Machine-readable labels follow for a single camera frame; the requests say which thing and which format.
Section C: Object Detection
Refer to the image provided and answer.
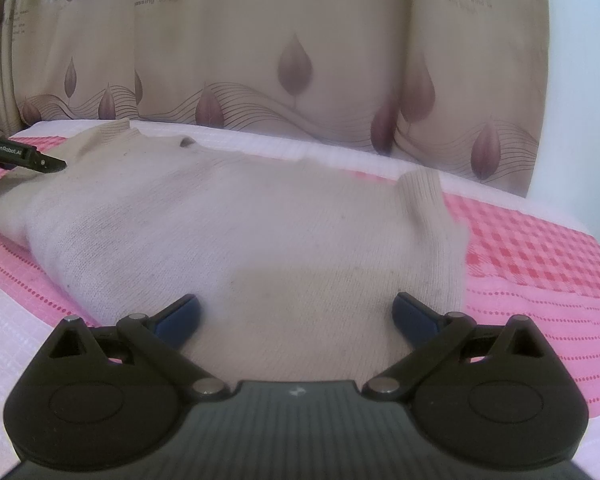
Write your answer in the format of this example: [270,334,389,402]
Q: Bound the pink checked bed sheet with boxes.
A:
[0,119,600,466]

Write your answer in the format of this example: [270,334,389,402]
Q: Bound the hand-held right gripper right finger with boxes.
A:
[362,294,552,403]

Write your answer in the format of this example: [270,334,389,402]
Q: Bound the beige knit sweater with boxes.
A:
[0,120,472,386]

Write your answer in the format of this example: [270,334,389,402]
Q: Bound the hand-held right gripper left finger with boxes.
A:
[45,294,231,403]

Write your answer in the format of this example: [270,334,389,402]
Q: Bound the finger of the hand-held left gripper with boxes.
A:
[0,134,67,175]

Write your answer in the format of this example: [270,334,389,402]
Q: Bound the beige leaf print curtain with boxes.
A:
[0,0,552,198]

